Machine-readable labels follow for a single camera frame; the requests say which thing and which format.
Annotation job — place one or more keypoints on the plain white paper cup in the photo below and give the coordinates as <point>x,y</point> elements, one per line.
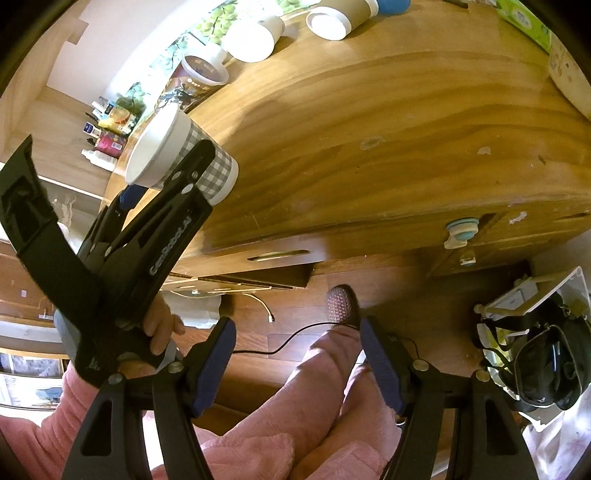
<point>251,38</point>

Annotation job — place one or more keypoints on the patterned paper bowl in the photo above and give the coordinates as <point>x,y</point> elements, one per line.
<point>205,69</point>

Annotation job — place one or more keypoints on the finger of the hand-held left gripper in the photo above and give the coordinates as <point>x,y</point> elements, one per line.
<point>125,201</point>
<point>184,184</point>

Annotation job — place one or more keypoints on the grape print poster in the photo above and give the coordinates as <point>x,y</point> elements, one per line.
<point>210,25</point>

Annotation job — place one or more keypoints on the blue round object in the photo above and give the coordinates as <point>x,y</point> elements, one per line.
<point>393,4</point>

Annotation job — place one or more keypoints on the green tissue packet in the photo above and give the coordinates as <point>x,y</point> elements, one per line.
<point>526,18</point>

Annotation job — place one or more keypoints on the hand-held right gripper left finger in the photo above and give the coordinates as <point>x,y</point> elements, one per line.
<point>213,364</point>

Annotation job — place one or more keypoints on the cream dotted round object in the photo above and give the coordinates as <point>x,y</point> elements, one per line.
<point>569,76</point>

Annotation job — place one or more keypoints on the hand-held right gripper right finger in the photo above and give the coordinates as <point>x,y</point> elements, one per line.
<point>379,364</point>

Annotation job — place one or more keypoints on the person's left hand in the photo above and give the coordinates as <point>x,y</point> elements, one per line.
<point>160,323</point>

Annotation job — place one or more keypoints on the group of toiletry bottles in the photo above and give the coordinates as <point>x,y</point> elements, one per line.
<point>108,134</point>

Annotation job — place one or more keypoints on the brown patterned slipper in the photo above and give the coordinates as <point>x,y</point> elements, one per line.
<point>340,307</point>

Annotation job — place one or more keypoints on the white rack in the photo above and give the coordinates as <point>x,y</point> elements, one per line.
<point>545,288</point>

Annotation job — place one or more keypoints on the brown paper cup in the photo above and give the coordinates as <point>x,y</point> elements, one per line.
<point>339,16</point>

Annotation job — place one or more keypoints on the grey checked paper cup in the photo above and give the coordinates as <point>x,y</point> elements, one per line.
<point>159,147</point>

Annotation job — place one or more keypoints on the teal white drawer knob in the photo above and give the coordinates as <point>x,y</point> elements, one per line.
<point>461,233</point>

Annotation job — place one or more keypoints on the black bag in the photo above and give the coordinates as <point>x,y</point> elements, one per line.
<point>540,364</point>

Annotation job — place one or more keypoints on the person's left forearm pink sleeve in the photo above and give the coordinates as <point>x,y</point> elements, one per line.
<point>41,429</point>

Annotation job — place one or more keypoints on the floral patterned paper cup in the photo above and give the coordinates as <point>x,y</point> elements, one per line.
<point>182,94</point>

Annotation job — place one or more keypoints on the floral white cloth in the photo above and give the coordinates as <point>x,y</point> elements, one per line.
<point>565,441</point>

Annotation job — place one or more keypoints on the person's leg pink trousers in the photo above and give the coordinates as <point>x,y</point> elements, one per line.
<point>295,392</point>
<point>364,434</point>

